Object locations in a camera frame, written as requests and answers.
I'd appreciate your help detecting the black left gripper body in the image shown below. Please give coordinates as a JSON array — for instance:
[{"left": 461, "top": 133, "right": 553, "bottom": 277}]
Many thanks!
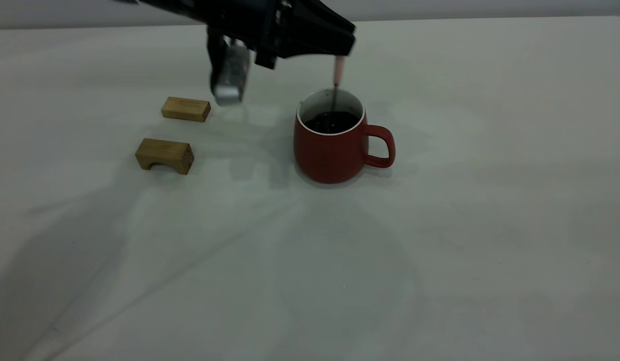
[{"left": 204, "top": 0, "right": 291, "bottom": 69}]

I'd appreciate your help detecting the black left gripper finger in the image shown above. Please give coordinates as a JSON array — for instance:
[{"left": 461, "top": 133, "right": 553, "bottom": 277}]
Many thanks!
[
  {"left": 290, "top": 0, "right": 356, "bottom": 37},
  {"left": 282, "top": 30, "right": 354, "bottom": 59}
]

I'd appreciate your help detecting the pink handled metal spoon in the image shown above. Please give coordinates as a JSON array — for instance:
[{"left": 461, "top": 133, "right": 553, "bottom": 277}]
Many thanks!
[{"left": 331, "top": 54, "right": 346, "bottom": 121}]

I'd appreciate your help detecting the red ceramic mug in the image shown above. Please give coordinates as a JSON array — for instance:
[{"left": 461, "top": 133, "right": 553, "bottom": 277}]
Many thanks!
[{"left": 293, "top": 89, "right": 396, "bottom": 184}]

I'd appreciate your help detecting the dark coffee liquid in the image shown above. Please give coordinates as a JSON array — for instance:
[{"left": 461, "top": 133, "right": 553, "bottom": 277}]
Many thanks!
[{"left": 303, "top": 112, "right": 359, "bottom": 134}]

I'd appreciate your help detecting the flat wooden block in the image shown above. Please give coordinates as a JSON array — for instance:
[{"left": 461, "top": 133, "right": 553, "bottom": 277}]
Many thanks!
[{"left": 161, "top": 97, "right": 212, "bottom": 122}]

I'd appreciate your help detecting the arched wooden block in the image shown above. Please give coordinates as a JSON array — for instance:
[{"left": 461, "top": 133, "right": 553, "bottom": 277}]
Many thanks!
[{"left": 135, "top": 138, "right": 195, "bottom": 175}]

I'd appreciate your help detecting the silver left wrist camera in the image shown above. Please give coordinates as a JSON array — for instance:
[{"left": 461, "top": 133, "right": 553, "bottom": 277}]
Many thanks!
[{"left": 208, "top": 28, "right": 251, "bottom": 106}]

